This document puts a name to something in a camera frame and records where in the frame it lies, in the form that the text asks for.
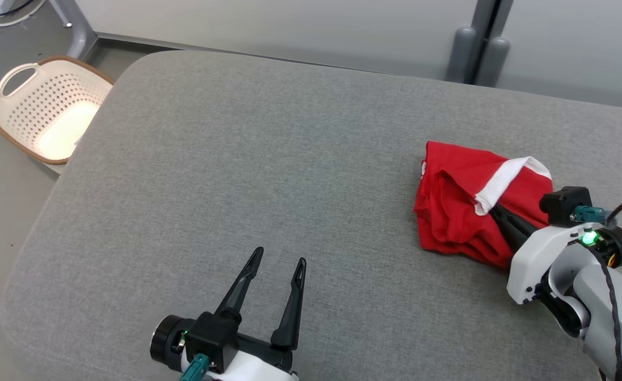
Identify white floor cable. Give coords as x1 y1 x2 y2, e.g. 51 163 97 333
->
0 0 48 28

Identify cream perforated laundry basket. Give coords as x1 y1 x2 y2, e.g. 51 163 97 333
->
0 56 115 166

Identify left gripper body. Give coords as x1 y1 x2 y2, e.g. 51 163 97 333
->
150 315 299 381

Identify left teal cable connector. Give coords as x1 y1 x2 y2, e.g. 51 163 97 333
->
179 353 210 381

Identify grey metal frame leg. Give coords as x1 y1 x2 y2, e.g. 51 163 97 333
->
49 0 97 59

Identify teal cable connector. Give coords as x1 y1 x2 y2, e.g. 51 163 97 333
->
573 205 613 225
179 353 210 381

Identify right teal cable connector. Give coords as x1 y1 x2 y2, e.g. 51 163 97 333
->
573 205 613 225

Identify grey partition post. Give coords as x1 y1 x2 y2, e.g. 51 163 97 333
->
475 36 511 88
446 26 478 83

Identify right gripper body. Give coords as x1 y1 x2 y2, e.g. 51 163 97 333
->
507 225 622 305

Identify grey partition base rail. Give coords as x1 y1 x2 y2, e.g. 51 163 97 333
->
97 33 449 80

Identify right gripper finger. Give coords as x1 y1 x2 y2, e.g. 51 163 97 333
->
490 204 538 239
501 225 526 252

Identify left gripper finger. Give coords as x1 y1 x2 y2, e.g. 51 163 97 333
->
216 247 263 318
271 258 307 350

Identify red white-striped shorts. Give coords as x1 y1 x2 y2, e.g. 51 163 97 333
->
414 140 555 271

